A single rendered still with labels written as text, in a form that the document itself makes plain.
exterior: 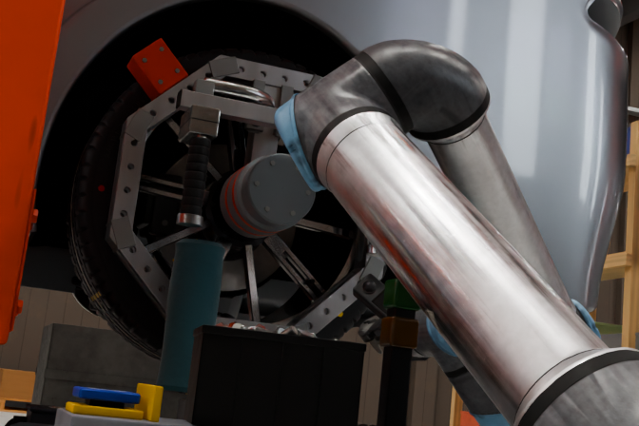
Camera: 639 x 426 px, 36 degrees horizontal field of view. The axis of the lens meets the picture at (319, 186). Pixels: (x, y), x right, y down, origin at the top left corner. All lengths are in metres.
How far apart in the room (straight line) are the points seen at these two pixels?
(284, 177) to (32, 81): 0.51
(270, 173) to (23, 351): 9.89
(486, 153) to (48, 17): 0.66
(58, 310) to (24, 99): 10.17
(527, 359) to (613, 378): 0.08
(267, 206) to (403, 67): 0.61
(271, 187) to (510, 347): 0.93
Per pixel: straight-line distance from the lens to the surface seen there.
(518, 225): 1.39
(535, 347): 0.88
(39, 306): 11.57
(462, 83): 1.23
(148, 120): 1.87
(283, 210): 1.75
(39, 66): 1.48
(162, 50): 1.91
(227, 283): 2.12
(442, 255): 0.96
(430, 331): 1.54
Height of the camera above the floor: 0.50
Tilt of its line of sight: 12 degrees up
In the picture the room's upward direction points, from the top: 6 degrees clockwise
